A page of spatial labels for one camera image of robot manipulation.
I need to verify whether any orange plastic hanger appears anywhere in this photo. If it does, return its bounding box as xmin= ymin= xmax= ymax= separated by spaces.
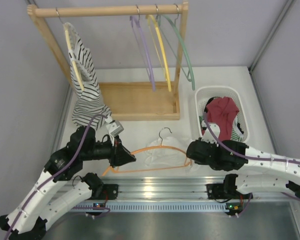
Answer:
xmin=102 ymin=127 xmax=189 ymax=177

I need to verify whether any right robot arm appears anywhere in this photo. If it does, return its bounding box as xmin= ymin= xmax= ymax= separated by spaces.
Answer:
xmin=186 ymin=139 xmax=300 ymax=199

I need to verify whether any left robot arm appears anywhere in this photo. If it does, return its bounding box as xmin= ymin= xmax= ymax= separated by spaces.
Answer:
xmin=0 ymin=126 xmax=136 ymax=240

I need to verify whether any black white striped tank top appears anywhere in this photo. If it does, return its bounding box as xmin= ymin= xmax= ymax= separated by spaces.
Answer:
xmin=65 ymin=22 xmax=112 ymax=130

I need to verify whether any yellow plastic hanger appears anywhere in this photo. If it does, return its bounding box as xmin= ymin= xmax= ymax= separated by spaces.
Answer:
xmin=145 ymin=14 xmax=172 ymax=92

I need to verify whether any purple plastic hanger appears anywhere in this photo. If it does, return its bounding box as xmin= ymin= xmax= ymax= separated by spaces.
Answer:
xmin=129 ymin=15 xmax=156 ymax=92

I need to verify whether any cream plastic hanger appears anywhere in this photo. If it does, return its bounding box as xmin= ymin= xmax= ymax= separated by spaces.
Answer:
xmin=63 ymin=23 xmax=85 ymax=91

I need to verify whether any green plastic hanger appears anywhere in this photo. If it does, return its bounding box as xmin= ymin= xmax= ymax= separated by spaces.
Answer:
xmin=157 ymin=14 xmax=196 ymax=91

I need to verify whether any red garment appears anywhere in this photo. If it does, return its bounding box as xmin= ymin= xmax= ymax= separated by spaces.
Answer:
xmin=201 ymin=96 xmax=240 ymax=141

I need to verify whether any white perforated laundry basket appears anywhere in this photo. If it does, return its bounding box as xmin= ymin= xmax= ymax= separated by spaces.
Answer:
xmin=189 ymin=85 xmax=250 ymax=143

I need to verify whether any wooden clothes rack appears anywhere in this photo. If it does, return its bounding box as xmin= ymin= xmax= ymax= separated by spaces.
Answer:
xmin=26 ymin=0 xmax=189 ymax=121

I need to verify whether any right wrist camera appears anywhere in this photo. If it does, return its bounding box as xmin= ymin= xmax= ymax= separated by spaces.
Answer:
xmin=201 ymin=122 xmax=221 ymax=144

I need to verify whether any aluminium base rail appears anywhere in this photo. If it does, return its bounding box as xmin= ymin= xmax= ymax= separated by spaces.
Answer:
xmin=102 ymin=175 xmax=297 ymax=201

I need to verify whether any grey slotted cable duct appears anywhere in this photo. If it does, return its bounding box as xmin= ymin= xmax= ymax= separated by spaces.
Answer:
xmin=70 ymin=201 xmax=242 ymax=213

